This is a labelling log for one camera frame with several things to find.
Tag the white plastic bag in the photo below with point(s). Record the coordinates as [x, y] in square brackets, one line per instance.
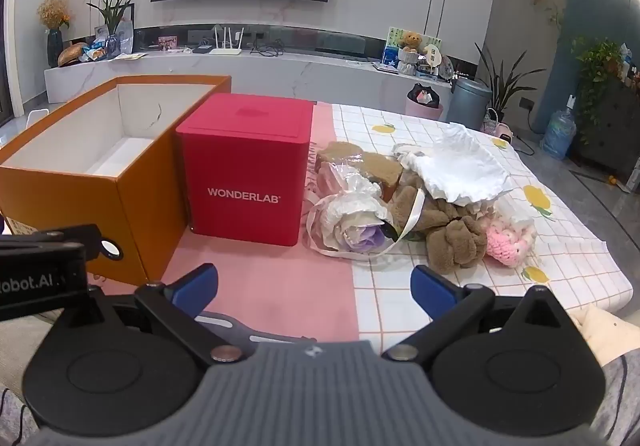
[125, 38]
[460, 170]

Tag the white marble tv console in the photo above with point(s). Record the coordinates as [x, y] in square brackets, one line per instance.
[300, 75]

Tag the small pink bag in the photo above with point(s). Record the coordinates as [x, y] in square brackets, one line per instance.
[497, 128]

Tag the orange cardboard box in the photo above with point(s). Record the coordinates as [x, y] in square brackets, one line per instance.
[60, 206]

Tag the red square box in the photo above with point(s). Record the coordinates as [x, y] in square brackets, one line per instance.
[240, 160]

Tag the green vine plant on cabinet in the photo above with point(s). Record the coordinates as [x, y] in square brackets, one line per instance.
[597, 60]

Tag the brown bread-shaped cushion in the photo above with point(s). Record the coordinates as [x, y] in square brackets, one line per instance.
[72, 54]

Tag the small black set-top box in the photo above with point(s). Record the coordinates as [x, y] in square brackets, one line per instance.
[202, 49]

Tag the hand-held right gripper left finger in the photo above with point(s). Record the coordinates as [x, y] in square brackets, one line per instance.
[197, 283]

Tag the pink printed mat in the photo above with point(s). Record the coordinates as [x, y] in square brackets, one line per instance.
[280, 286]

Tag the pink photo card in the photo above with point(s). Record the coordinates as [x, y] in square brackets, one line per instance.
[168, 43]

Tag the white wifi router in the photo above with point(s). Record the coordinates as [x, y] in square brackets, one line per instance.
[225, 50]

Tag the green plant in glass vase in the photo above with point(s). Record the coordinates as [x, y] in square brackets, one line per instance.
[114, 15]

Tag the dark vase with dried flowers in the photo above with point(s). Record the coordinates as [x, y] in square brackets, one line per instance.
[54, 48]

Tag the pile of snack bags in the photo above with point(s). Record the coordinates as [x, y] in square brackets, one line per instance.
[94, 53]

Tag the grey trash bin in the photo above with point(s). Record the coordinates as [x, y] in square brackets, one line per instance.
[467, 105]

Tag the long-leaf potted plant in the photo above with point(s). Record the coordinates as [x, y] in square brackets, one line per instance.
[502, 90]

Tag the small brown teddy bear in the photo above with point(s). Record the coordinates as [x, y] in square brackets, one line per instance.
[412, 41]

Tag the purple flower bouquet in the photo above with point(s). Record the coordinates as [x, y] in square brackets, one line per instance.
[350, 226]

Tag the teddy bear toy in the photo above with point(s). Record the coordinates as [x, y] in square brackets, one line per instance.
[392, 45]

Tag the white round hand fan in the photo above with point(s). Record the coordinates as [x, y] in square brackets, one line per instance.
[434, 55]

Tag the yellow papers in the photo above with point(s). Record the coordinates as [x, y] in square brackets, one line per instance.
[130, 56]

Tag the dark cabinet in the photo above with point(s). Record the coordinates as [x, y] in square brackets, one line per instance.
[610, 125]

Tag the person's striped clothing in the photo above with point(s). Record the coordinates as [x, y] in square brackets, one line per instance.
[625, 401]

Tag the pink trash bin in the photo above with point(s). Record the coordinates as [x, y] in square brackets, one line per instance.
[425, 110]

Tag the pink crochet toy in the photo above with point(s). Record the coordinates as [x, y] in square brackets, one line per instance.
[502, 241]

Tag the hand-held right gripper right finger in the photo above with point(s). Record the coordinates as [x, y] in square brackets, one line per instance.
[430, 291]

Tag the blue water jug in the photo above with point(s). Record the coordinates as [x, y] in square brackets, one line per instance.
[557, 135]

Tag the brown plush toy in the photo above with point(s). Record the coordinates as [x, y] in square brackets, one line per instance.
[450, 236]

